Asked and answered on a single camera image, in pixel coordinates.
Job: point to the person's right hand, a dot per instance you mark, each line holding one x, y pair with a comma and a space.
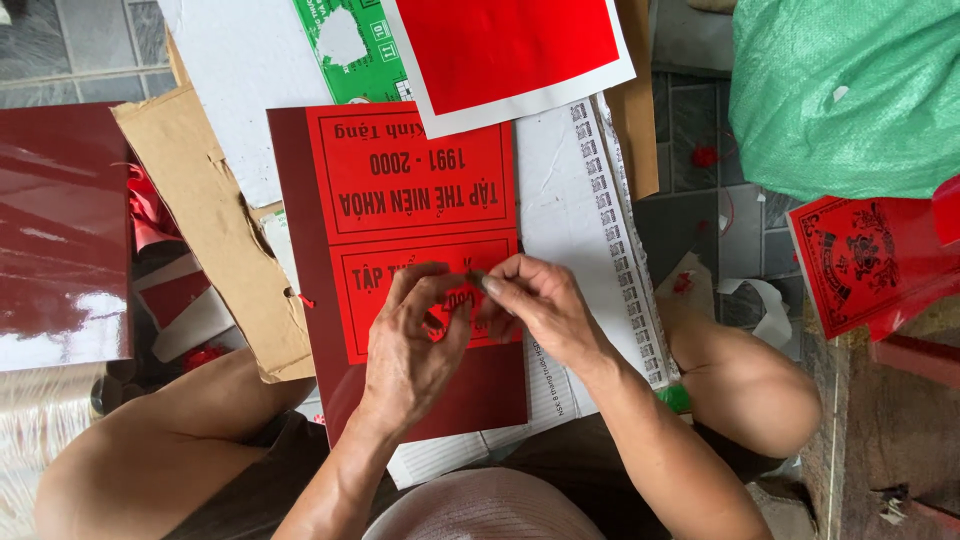
551, 315

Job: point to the person's left hand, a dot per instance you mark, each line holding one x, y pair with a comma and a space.
405, 360

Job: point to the red printed label sticker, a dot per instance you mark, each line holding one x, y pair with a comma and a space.
412, 172
360, 300

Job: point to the dark red glossy cover sheet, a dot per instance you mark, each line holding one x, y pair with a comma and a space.
465, 397

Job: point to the white carton flap printed edge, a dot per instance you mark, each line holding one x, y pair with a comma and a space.
570, 225

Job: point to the small green plastic piece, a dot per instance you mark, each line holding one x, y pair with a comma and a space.
675, 399

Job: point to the person's white striped hat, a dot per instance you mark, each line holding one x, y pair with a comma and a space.
480, 510

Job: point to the person's dark shorts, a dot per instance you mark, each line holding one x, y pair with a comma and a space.
255, 487

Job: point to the red thread clump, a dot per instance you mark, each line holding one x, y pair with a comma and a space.
202, 357

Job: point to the person's right leg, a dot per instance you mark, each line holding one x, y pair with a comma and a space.
742, 390

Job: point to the person's leg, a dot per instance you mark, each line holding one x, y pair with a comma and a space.
165, 450
742, 390

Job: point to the white paper backing strip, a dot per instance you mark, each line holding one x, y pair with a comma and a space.
769, 307

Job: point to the brown cardboard strip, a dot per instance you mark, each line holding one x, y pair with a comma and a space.
634, 112

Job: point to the red thread tuft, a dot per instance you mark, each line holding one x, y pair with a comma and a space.
703, 155

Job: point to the torn brown cardboard piece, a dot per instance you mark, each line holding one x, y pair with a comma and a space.
217, 225

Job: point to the dark red card offcut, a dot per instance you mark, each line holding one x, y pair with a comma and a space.
180, 300

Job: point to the person's left leg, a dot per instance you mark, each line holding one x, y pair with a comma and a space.
165, 450

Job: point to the red sheet with white border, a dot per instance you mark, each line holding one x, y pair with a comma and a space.
502, 45

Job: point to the crumpled red paper scraps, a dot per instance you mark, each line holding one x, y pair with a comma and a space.
148, 206

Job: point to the green printed carton piece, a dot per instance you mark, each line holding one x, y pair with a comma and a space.
352, 52

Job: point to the white cardboard sheet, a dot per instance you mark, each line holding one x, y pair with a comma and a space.
240, 82

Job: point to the stack of red ornament prints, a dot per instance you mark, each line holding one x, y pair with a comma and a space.
870, 262

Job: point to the stack of dark red covers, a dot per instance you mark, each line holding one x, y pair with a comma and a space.
60, 232

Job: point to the red wooden bar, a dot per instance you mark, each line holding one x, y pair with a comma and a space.
919, 360

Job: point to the green woven plastic sack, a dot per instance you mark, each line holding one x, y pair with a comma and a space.
847, 90

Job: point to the clear plastic film roll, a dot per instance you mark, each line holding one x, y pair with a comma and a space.
37, 435

